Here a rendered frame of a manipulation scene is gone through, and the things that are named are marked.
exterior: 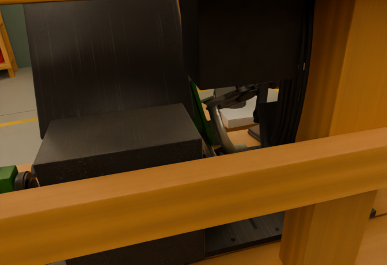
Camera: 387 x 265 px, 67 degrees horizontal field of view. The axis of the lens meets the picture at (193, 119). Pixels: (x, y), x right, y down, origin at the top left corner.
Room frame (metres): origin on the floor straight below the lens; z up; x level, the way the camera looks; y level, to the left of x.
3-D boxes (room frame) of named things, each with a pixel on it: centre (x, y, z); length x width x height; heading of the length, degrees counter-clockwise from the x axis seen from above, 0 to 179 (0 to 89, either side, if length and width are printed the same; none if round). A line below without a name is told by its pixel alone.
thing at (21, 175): (0.50, 0.36, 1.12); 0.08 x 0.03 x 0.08; 13
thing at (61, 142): (0.54, 0.15, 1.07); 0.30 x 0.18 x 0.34; 103
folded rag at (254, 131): (1.06, -0.28, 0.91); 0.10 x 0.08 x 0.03; 24
